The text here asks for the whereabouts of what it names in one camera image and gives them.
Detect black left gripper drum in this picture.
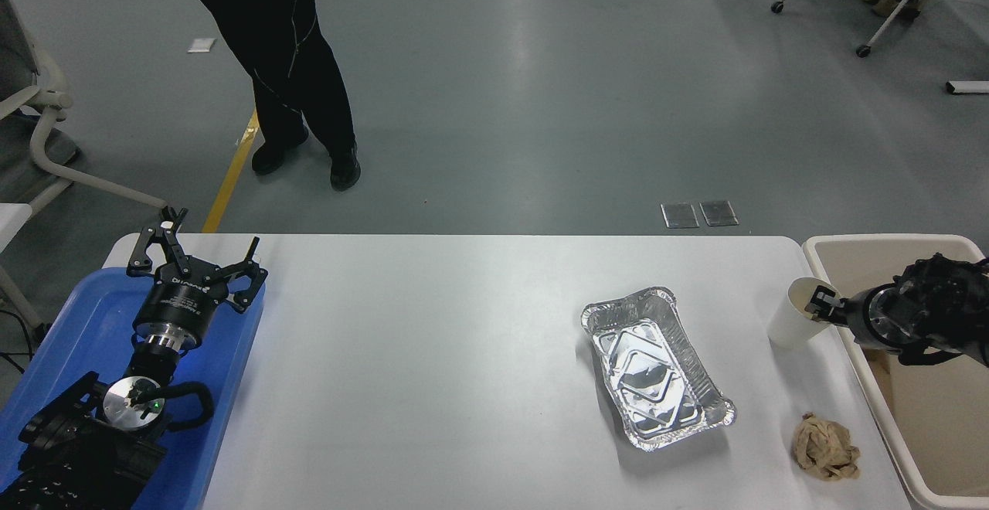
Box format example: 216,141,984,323
133,260,233,341

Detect white wheeled chair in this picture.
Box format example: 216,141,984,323
770,0,971,59

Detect blue plastic tray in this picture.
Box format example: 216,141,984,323
0,267,267,510

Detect white paper cup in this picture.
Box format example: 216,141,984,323
766,277,845,351

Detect grey white office chair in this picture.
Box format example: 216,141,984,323
0,0,169,215

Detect black floor cable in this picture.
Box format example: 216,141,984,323
0,308,49,376

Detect silver foil tray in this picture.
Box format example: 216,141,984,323
579,287,737,452

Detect large pale plastic bin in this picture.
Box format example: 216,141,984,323
801,233,989,510

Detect metal floor plate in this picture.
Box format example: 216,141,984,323
699,200,739,227
661,203,701,230

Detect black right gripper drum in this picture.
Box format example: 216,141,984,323
839,284,883,349

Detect crumpled tan paper ball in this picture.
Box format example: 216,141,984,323
791,412,861,482

